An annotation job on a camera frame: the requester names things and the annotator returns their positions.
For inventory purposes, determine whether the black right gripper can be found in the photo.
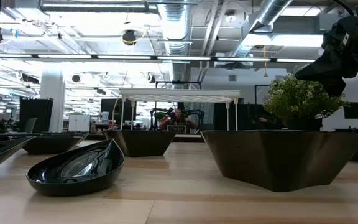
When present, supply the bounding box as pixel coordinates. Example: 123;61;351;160
295;15;358;98

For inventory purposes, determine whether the black leaf-shaped mini plate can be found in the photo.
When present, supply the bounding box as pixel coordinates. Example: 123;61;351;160
21;133;88;156

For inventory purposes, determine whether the green potted plant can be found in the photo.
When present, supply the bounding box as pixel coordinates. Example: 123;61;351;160
263;72;347;131

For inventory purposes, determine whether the rectangular ceiling light panel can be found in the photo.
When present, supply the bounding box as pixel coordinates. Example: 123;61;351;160
244;32;324;48

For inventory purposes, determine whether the black monitor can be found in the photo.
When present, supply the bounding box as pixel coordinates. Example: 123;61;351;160
342;101;358;120

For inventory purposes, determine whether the black partition screen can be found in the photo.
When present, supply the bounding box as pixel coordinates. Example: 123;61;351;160
213;101;272;131

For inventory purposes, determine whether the person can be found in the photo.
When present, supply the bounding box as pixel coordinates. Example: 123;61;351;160
158;108;198;131

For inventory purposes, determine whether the grey laptop screen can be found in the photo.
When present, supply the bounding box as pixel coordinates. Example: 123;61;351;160
166;124;188;135

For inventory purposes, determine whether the long ceiling light strip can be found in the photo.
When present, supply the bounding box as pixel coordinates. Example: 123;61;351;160
0;53;317;64

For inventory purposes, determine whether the white cabinet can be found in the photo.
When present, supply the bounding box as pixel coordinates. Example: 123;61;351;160
68;113;91;133

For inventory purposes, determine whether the black cabinet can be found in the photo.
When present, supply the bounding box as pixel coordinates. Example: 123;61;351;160
19;97;55;134

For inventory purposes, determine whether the silver ribbed ventilation duct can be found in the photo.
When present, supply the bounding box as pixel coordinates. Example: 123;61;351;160
157;0;196;82
228;0;294;68

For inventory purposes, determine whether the white lattice wire rack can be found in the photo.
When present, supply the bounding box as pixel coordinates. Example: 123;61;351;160
118;88;241;131

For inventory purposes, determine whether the black aluminium rig frame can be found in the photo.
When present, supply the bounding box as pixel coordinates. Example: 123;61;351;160
172;134;205;143

